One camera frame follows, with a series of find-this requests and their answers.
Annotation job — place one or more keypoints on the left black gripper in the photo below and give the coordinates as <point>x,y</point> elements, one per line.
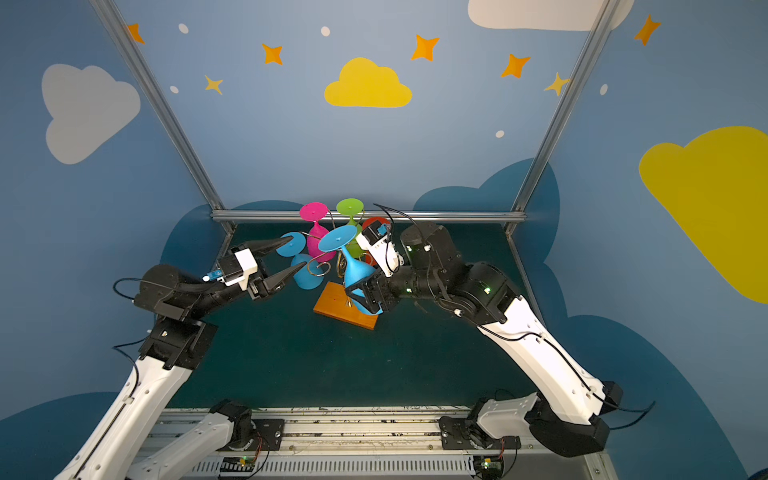
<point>254,274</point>

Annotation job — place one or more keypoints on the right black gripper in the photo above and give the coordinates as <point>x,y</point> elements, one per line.
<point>372,274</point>

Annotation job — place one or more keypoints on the blue wine glass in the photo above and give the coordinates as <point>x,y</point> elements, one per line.
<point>313,271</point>
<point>336,240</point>

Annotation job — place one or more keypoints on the pink wine glass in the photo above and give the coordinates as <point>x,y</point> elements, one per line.
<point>314,212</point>

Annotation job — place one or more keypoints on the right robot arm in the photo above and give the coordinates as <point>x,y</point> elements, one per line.
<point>566,412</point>

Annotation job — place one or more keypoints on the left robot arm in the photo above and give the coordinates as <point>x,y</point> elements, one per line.
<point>167,357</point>

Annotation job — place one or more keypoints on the red wine glass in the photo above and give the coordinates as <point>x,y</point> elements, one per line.
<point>375,240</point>

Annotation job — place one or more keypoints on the back green wine glass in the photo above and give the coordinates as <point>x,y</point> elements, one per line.
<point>352,207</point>

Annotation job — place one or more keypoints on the left small circuit board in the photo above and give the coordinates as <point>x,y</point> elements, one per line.
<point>236,467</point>

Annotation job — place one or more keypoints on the small circuit board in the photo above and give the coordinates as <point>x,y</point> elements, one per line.
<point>488,468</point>
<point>236,467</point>

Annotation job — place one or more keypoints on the right small circuit board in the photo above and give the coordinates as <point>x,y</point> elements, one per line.
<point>488,468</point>

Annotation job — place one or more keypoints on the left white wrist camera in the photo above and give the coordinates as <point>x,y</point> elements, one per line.
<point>234,268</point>

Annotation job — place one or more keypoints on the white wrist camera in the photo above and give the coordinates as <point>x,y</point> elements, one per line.
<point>234,268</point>
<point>394,257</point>

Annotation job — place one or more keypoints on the wooden base wire glass rack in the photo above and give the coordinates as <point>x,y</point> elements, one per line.
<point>334,303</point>

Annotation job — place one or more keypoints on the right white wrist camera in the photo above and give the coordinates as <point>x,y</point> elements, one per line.
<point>394,257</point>

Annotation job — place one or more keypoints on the back aluminium frame bar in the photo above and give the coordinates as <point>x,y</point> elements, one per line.
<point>291,216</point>

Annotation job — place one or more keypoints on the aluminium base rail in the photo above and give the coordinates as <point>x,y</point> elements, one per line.
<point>370,443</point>

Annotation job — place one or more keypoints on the left aluminium frame post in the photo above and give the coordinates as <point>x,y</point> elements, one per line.
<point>114,23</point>

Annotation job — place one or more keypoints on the aluminium frame post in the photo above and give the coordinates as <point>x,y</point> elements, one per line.
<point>580,74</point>
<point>114,23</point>

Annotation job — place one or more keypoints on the right aluminium frame post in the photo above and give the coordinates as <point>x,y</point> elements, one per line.
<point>580,74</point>

